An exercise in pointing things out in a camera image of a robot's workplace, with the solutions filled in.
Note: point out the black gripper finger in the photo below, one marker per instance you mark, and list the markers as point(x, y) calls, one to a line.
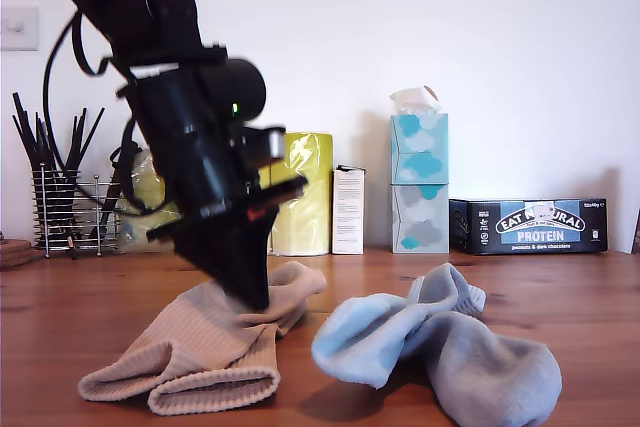
point(257, 252)
point(215, 257)

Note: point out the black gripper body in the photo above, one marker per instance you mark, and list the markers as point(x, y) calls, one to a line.
point(210, 177)

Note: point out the beige ribbed sock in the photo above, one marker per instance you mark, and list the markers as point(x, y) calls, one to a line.
point(160, 332)
point(215, 392)

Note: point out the light blue ribbed sock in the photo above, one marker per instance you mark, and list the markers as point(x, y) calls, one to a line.
point(365, 342)
point(490, 367)

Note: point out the yellow-green paper roll pack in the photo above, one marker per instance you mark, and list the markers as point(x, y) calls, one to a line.
point(305, 227)

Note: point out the white carton box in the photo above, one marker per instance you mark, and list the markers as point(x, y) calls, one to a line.
point(348, 212)

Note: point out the thin black stick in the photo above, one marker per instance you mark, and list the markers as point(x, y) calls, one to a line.
point(27, 128)
point(75, 136)
point(85, 137)

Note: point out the black stick with gold band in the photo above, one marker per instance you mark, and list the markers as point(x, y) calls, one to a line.
point(73, 247)

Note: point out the grey cloud tissue box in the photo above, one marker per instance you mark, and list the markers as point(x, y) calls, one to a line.
point(420, 222)

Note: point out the black protein bar box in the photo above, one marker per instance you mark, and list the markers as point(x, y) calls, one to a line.
point(530, 232)

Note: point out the dark chair back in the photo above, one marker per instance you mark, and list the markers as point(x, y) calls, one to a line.
point(636, 234)

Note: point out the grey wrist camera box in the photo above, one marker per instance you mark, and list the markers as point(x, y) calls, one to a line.
point(265, 144)

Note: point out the white wall light switch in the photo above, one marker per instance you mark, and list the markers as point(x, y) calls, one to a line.
point(20, 29)

